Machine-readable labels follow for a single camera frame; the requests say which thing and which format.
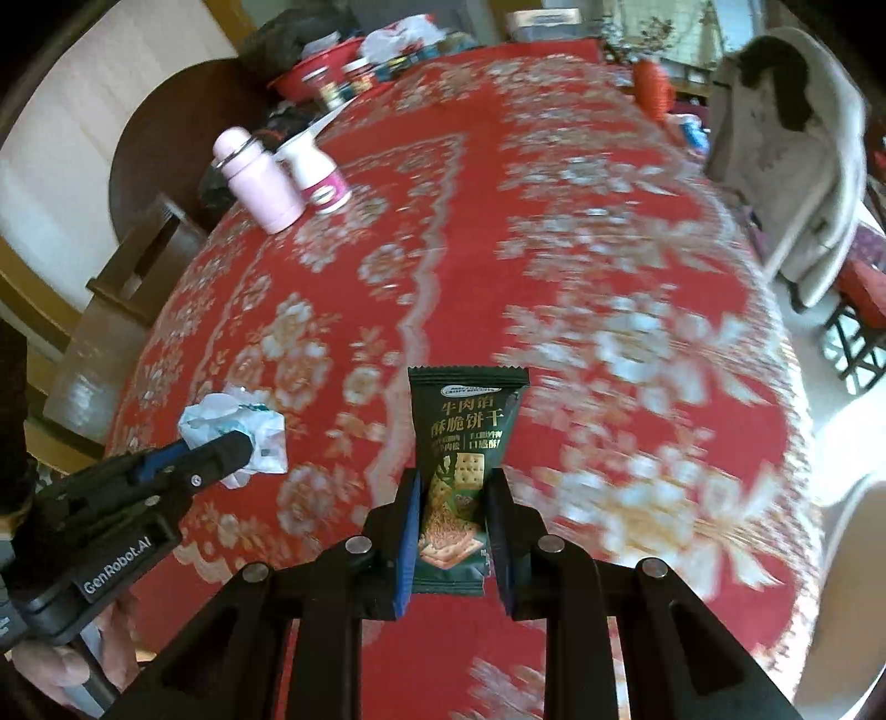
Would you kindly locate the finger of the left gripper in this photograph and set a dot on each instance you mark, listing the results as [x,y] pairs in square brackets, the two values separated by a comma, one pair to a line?
[218,459]
[159,466]

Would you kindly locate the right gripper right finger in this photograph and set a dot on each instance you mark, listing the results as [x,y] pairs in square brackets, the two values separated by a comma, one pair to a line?
[610,626]

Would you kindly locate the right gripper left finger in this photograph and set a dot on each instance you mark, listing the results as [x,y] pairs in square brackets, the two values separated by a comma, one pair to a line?
[287,640]

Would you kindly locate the white plastic wrapper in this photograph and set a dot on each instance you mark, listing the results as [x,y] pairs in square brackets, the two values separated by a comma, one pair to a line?
[236,409]

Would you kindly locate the dark green biscuit packet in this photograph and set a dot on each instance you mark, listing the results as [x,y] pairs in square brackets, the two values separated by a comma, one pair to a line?
[463,417]

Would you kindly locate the person's left hand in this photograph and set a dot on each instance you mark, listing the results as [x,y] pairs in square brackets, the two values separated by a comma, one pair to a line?
[51,669]

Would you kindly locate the wooden chair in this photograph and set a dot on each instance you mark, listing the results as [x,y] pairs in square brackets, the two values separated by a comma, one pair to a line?
[127,298]

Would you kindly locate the pink thermos bottle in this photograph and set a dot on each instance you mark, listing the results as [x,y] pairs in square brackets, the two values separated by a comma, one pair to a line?
[257,180]

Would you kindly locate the white pink yogurt bottle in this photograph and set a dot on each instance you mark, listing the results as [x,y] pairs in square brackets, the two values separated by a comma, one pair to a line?
[317,177]

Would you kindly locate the red floral tablecloth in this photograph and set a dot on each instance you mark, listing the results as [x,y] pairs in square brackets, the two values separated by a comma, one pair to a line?
[509,207]

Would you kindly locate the beige coat on chair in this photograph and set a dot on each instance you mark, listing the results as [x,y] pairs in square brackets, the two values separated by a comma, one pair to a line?
[786,136]

